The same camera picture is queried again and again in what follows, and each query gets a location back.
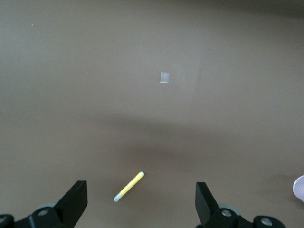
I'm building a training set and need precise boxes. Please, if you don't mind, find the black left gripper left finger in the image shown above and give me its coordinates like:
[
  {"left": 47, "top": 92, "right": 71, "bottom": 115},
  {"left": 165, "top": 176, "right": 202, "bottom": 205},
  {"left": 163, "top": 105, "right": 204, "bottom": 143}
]
[{"left": 14, "top": 180, "right": 88, "bottom": 228}]

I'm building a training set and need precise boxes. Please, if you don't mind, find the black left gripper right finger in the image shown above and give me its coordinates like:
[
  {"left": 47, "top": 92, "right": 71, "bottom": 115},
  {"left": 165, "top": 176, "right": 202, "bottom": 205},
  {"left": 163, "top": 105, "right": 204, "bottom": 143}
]
[{"left": 195, "top": 181, "right": 254, "bottom": 228}]

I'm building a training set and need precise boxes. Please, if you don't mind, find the pink mesh pen holder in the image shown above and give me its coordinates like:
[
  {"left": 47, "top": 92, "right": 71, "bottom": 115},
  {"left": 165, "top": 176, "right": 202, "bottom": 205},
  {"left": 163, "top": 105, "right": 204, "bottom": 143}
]
[{"left": 292, "top": 174, "right": 304, "bottom": 203}]

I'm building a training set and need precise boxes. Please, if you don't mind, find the yellow marker pen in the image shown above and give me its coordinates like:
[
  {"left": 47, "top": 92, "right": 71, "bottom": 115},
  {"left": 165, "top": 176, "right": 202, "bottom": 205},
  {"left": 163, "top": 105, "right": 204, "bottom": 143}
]
[{"left": 113, "top": 171, "right": 146, "bottom": 203}]

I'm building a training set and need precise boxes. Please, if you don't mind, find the small clear tape patch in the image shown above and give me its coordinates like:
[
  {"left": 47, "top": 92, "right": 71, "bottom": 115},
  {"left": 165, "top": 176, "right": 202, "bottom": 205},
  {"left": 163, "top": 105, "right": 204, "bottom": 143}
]
[{"left": 160, "top": 71, "right": 170, "bottom": 85}]

